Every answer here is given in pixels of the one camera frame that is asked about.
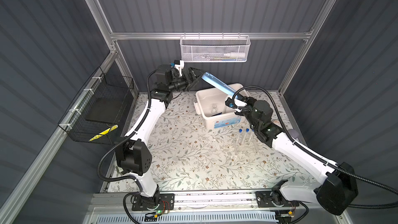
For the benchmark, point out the blue plastic bin lid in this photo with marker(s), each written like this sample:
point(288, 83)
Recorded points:
point(220, 85)

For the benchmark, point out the blue capped test tube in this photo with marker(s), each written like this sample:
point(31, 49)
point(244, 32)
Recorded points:
point(239, 137)
point(245, 137)

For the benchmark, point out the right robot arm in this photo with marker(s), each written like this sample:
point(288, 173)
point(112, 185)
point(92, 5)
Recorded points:
point(336, 183)

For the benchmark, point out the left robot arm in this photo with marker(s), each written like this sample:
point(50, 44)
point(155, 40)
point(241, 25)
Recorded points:
point(135, 155)

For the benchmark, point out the black wire side basket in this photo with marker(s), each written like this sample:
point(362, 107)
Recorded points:
point(101, 111)

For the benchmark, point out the white plastic storage bin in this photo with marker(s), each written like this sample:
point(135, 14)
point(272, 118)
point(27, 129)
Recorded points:
point(226, 116)

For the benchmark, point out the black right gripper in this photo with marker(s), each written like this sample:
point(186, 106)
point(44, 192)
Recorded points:
point(249, 101)

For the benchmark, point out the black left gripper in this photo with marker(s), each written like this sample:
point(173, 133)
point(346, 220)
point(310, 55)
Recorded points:
point(192, 79)

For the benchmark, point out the white wire wall basket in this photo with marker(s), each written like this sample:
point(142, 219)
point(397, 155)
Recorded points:
point(210, 48)

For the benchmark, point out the clear test tube rack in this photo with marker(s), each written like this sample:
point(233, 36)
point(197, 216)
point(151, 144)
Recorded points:
point(250, 148)

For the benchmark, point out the grey purple pouch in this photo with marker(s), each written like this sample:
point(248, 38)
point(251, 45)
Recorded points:
point(295, 135)

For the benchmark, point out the white bottle in basket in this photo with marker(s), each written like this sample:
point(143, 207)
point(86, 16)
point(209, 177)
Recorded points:
point(235, 55)

